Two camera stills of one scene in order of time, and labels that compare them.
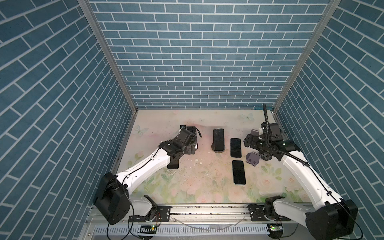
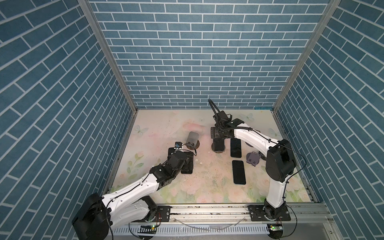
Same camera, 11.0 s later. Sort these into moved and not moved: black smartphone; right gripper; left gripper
Moved: left gripper; right gripper
Not moved: black smartphone
